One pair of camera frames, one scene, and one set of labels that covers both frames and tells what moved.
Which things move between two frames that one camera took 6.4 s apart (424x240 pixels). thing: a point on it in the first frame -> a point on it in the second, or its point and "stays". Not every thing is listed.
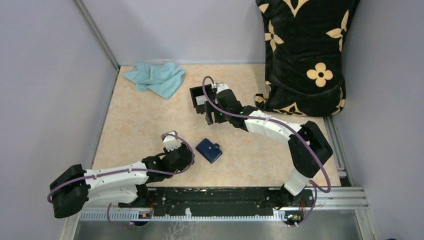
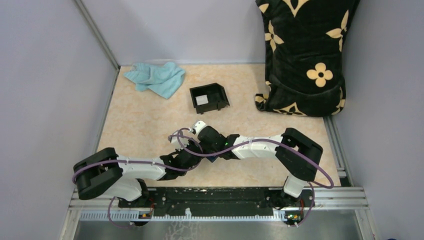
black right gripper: (209, 109) -> (205, 146)
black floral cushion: (305, 43) stays
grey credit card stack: (201, 99) stays
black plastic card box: (198, 91) stays
